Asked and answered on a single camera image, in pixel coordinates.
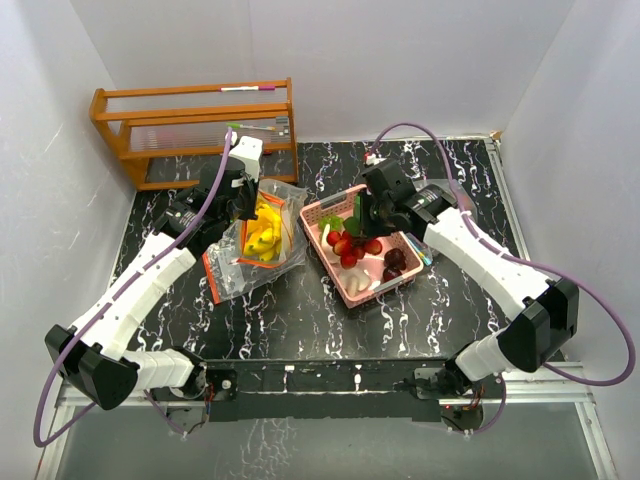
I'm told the yellow banana bunch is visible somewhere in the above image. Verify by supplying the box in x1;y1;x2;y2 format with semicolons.
243;200;282;263

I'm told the strawberry bunch with leaves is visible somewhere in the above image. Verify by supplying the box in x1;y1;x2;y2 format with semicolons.
328;216;383;270

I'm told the red zipper clear bag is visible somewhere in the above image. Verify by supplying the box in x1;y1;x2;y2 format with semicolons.
202;243;278;305
237;179;308;269

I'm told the blue zipper clear bag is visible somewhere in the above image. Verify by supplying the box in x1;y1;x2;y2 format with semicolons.
407;179;477;264

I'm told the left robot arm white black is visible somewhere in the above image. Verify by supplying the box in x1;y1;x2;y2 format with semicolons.
45;158;260;410

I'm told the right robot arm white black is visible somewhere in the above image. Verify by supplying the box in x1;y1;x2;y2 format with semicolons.
354;155;579;397

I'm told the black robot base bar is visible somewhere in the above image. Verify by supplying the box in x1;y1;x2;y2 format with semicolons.
164;357;506;424

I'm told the green grape bunch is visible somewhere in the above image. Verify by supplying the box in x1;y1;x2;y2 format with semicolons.
318;215;343;232

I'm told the dark red plum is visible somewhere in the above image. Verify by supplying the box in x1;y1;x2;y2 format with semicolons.
384;248;406;270

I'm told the pink plastic basket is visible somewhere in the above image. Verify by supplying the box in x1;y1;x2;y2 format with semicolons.
300;184;424;308

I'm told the pink white marker pen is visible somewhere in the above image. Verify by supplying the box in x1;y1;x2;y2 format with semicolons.
219;85;277;93

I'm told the wooden shelf rack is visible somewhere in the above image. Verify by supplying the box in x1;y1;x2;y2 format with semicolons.
89;78;299;191

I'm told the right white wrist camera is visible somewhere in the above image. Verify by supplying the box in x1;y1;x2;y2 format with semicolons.
364;153;386;167

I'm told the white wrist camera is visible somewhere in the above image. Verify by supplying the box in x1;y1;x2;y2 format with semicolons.
364;153;386;167
229;136;264;181

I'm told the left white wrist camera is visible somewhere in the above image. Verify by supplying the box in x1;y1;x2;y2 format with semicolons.
229;136;264;181

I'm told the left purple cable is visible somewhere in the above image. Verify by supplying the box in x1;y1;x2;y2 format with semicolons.
32;126;236;448

